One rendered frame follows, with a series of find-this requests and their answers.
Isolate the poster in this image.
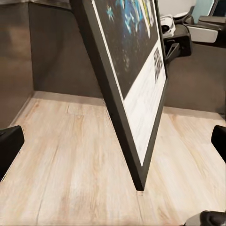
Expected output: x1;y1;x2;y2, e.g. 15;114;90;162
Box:
69;0;169;191

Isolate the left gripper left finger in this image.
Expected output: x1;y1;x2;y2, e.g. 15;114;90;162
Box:
0;126;24;181

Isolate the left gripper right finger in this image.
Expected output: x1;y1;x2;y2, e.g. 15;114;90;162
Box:
211;125;226;163

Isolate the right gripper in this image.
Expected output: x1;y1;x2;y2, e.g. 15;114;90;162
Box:
163;27;192;64

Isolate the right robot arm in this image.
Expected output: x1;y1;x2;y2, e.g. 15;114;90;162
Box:
160;12;226;64

